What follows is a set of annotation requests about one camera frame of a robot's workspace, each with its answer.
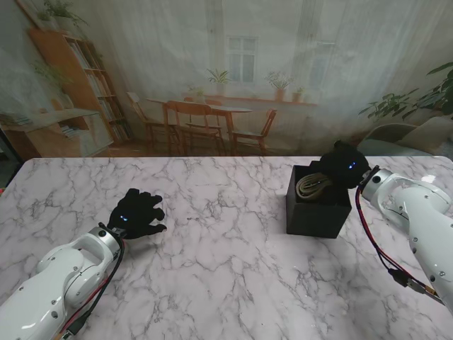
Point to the black belt storage box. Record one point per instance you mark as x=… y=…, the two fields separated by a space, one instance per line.
x=315 y=219

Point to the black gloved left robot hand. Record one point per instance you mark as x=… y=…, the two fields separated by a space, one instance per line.
x=138 y=216

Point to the beige woven belt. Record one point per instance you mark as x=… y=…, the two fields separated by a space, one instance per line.
x=313 y=187

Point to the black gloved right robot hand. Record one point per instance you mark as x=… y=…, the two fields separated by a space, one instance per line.
x=345 y=168

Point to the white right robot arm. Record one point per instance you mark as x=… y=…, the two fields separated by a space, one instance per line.
x=414 y=212

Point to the printed room backdrop cloth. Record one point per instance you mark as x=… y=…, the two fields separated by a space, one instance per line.
x=226 y=71

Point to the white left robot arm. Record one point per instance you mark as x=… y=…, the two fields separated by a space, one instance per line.
x=56 y=283

